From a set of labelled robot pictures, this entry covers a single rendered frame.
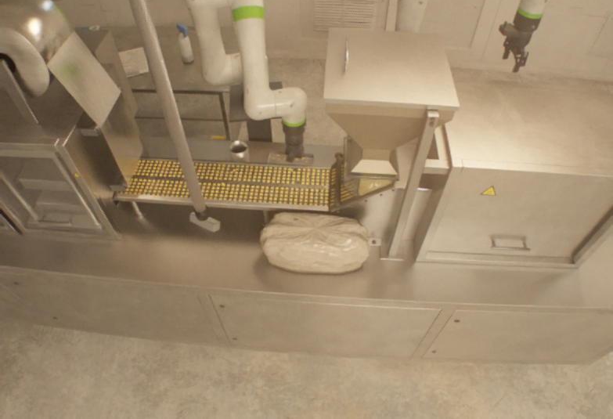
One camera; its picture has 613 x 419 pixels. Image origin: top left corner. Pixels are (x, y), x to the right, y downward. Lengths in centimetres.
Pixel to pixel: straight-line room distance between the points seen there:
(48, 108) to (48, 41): 28
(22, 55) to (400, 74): 108
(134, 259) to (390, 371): 137
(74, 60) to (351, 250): 110
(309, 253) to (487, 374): 133
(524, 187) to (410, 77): 51
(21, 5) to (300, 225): 110
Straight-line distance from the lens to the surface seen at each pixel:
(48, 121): 158
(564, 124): 157
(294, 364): 232
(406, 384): 234
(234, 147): 195
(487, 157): 132
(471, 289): 169
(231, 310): 180
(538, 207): 156
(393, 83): 119
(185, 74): 271
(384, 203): 152
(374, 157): 142
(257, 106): 157
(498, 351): 221
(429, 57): 132
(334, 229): 150
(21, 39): 141
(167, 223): 182
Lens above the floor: 222
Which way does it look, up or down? 51 degrees down
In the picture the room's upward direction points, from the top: straight up
